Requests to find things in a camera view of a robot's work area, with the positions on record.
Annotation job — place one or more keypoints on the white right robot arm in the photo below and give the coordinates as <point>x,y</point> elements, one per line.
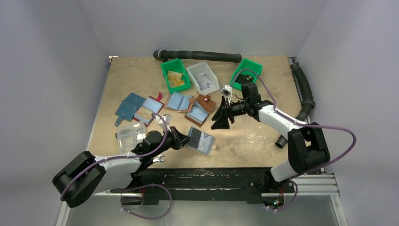
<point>306,145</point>

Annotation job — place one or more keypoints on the white translucent plastic bin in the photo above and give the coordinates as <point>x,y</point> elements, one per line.
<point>203,67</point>

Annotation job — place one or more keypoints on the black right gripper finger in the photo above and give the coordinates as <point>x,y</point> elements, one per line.
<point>222,111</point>
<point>222,122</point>

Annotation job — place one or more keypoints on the blue card holder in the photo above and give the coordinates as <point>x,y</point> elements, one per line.
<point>128,108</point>

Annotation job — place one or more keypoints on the red open card holder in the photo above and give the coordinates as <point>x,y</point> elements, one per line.
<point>151,105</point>

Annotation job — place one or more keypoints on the cream card holder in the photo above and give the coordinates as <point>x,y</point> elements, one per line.
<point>197,150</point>

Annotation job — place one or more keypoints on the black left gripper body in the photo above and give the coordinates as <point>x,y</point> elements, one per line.
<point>170,141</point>

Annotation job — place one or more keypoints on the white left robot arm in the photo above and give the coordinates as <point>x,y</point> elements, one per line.
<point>88,174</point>

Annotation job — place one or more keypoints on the aluminium frame rail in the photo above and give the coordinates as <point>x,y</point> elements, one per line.
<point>207,184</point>

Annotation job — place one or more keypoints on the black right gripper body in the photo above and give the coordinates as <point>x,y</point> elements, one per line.
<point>231,110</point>

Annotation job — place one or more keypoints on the small green plastic bin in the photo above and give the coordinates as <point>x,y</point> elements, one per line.
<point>246,67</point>

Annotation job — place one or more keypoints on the printed card in holder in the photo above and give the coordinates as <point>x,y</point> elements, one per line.
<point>206,142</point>

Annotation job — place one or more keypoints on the gold card upper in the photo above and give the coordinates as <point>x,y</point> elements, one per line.
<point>172,74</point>

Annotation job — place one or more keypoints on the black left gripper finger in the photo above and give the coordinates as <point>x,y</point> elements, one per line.
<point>178,137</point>
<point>177,146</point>

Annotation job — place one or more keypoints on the pink open card holder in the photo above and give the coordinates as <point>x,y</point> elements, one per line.
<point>179,103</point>

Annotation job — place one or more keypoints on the silver wrench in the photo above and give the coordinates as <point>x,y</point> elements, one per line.
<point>159,158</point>

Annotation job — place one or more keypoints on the clear plastic box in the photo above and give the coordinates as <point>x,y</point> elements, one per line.
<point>129,136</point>

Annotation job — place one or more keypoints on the brown open card holder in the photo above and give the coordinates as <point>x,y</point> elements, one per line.
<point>201,109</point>

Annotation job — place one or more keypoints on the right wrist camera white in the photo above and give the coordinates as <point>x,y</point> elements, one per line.
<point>226,91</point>

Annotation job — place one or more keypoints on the large green plastic bin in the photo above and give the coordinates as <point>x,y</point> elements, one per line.
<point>175,65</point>

